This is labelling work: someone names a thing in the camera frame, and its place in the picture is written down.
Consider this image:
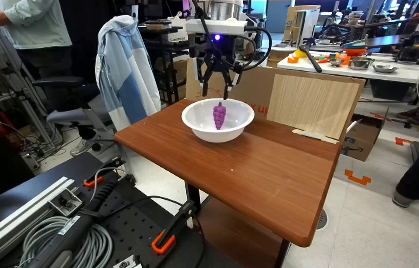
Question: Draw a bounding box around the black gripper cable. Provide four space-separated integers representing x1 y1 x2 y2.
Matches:
236 25 273 72

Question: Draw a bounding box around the black long handle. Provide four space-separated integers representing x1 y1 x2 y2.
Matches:
297 45 324 75

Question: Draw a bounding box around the black office chair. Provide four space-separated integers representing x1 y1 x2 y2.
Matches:
29 74 117 144

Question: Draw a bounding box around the white bowl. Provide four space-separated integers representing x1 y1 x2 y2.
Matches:
179 98 257 145

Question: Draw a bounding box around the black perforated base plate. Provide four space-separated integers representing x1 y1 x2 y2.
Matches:
0 151 206 268

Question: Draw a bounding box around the silver metal bracket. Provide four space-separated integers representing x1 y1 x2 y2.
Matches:
49 190 84 218

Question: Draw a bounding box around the grey metal stand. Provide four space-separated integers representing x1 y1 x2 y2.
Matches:
0 25 65 156

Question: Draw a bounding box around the grey cable coil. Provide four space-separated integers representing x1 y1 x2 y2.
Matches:
18 215 114 268

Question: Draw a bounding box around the person in light green shirt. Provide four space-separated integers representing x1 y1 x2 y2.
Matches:
0 0 74 81

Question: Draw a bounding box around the yellow orange plastic part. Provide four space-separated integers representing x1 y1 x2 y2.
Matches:
286 48 309 66

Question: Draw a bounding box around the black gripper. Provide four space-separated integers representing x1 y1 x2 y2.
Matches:
194 33 243 102

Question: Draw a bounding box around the white work table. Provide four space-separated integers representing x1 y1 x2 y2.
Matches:
276 50 419 87

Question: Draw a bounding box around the upright cardboard box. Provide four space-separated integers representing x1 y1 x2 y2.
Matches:
282 5 322 50

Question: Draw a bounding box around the black clamp orange handle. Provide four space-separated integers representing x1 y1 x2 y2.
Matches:
81 157 126 191
150 200 197 258

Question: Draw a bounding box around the white wrist mount plate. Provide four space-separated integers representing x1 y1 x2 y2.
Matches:
184 19 248 38

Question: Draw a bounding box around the blue white cloth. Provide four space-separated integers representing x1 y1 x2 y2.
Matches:
93 14 162 133

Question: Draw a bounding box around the aluminium rail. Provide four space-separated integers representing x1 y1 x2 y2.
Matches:
0 176 77 267

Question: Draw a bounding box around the small cardboard box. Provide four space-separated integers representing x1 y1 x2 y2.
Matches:
340 111 386 163

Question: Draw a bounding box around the large brown cardboard box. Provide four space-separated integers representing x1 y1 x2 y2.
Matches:
184 59 278 121

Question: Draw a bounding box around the brown wooden table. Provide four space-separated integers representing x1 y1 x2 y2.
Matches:
113 98 343 268

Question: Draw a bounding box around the dark metal bowl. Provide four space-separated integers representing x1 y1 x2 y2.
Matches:
347 57 371 72

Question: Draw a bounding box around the purple grape toy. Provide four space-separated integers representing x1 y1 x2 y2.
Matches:
211 100 227 132

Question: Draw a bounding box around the light wood panel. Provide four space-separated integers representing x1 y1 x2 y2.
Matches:
266 72 367 147

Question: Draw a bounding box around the black corrugated hose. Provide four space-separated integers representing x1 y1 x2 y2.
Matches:
22 175 136 268

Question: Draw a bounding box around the small metal bowl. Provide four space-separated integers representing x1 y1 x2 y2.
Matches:
371 62 398 75

